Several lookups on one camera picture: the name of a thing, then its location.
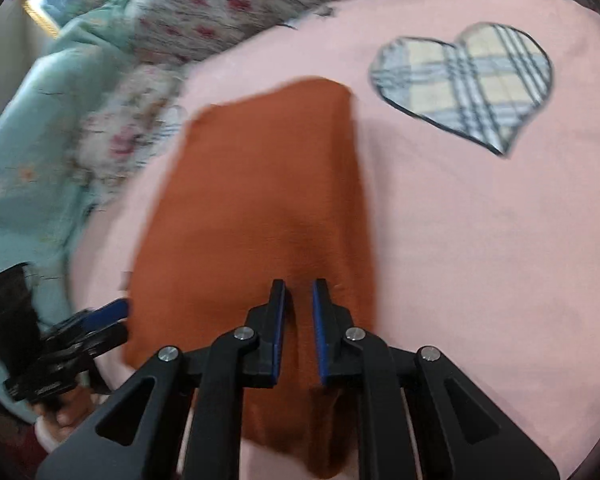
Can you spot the orange knit sweater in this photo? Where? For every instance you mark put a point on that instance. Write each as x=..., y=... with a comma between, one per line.
x=260, y=200

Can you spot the white quilt red flowers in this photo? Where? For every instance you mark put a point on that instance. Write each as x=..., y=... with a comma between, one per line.
x=230, y=5

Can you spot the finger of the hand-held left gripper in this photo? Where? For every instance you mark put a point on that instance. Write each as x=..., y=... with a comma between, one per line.
x=107, y=311
x=105, y=340

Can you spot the person's left hand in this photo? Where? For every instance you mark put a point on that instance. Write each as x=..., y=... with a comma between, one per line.
x=65, y=410

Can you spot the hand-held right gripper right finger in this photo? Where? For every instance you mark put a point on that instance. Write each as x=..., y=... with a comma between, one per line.
x=319, y=340

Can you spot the pale floral pillow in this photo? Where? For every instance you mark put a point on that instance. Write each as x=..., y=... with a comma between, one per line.
x=130, y=125

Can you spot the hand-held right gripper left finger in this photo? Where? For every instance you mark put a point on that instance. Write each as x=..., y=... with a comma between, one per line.
x=280, y=340

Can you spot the teal floral blanket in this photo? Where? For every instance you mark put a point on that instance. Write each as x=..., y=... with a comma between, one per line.
x=30, y=160

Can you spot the pink bed sheet plaid hearts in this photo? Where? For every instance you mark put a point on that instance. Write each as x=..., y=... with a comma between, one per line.
x=480, y=260

